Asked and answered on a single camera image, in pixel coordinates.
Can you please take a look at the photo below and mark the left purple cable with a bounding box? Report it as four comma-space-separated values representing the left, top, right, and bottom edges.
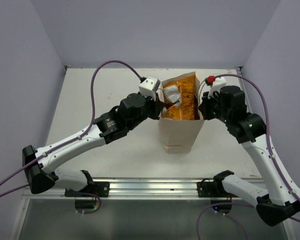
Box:
0, 59, 143, 215

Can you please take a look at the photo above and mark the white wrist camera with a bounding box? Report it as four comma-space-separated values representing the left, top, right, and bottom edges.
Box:
205, 75, 227, 99
138, 76, 161, 100

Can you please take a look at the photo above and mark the orange snack bag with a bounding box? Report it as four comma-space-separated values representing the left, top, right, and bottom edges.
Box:
162, 75, 196, 121

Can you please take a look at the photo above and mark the left black base bracket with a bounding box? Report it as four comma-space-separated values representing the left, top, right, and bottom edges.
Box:
64, 181, 110, 198

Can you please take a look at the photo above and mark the right black base bracket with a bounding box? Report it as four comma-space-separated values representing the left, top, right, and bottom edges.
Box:
196, 178, 228, 198

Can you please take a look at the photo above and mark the black base bracket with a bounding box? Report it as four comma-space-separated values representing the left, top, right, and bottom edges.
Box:
64, 181, 110, 198
196, 178, 228, 198

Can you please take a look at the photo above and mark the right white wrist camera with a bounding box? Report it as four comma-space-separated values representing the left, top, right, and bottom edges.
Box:
205, 75, 227, 99

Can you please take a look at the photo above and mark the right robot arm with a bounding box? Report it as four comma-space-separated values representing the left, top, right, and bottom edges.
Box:
198, 85, 300, 227

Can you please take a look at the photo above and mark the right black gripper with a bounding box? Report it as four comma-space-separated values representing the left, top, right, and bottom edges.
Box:
198, 89, 231, 124

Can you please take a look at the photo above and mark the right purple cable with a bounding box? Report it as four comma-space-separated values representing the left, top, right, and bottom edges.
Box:
213, 73, 300, 226

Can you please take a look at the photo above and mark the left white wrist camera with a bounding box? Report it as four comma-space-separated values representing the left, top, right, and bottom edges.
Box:
138, 76, 161, 100

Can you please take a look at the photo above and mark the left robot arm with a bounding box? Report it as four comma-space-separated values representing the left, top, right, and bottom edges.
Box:
22, 93, 164, 197

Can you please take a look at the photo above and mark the beige paper bag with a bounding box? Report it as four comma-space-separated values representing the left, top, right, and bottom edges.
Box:
158, 71, 204, 153

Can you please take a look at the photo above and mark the aluminium mounting rail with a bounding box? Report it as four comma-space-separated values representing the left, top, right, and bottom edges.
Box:
23, 177, 265, 201

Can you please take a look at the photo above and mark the purple cable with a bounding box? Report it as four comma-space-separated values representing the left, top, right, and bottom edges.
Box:
0, 59, 143, 215
213, 73, 300, 226

